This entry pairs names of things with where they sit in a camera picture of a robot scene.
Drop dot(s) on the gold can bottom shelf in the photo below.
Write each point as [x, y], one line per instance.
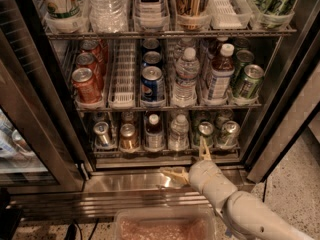
[129, 137]

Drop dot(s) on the red can back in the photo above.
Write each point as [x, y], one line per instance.
[94, 47]

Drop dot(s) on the clear water bottle bottom shelf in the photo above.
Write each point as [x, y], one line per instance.
[178, 135]

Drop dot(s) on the green cans top shelf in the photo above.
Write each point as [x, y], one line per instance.
[271, 15]

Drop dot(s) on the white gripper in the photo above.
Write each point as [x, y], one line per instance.
[202, 176]

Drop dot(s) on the green can bottom shelf left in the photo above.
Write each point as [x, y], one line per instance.
[204, 129]

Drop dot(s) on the green can middle shelf front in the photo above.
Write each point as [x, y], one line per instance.
[248, 82]

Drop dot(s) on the fridge glass door left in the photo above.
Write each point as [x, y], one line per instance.
[36, 97]

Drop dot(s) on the fridge door right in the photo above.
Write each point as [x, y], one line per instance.
[290, 95]

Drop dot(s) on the clear plastic bin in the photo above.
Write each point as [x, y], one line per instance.
[165, 223]

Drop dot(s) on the empty white tray shelf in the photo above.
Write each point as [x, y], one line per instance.
[122, 87]
[229, 14]

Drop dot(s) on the red can front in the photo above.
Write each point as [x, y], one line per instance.
[86, 85]

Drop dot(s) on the large water bottle top shelf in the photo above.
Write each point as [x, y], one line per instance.
[108, 16]

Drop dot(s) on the red can middle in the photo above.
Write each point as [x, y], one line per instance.
[88, 60]

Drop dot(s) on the blue pepsi can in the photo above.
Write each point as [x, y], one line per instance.
[152, 58]
[152, 84]

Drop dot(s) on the tea bottle bottom shelf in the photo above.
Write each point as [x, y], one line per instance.
[154, 140]

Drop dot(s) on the brown can top shelf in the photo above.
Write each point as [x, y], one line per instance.
[192, 14]

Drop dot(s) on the silver can bottom shelf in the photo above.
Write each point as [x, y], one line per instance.
[103, 134]

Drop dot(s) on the empty white tray middle shelf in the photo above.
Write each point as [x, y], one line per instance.
[122, 87]

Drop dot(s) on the tea bottle shelf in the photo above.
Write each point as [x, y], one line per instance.
[219, 76]
[154, 140]

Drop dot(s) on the white label bottle top shelf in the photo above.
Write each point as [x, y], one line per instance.
[151, 14]

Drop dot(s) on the tea bottle middle shelf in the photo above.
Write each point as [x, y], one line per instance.
[219, 76]

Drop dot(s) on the blue pepsi can middle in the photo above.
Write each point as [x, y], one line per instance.
[152, 58]

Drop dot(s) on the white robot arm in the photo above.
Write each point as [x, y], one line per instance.
[245, 215]

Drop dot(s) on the red can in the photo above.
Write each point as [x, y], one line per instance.
[86, 85]
[94, 47]
[88, 60]

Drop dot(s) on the green can middle shelf back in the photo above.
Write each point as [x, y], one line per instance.
[242, 58]

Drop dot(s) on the green can bottom shelf right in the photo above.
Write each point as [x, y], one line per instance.
[228, 135]

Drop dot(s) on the water bottle middle shelf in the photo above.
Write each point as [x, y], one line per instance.
[187, 69]

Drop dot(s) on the green can shelf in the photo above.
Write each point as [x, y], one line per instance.
[242, 58]
[248, 82]
[204, 129]
[228, 135]

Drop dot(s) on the blue pepsi can front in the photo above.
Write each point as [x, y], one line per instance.
[152, 84]

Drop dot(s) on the empty white tray top shelf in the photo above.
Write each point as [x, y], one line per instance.
[229, 14]

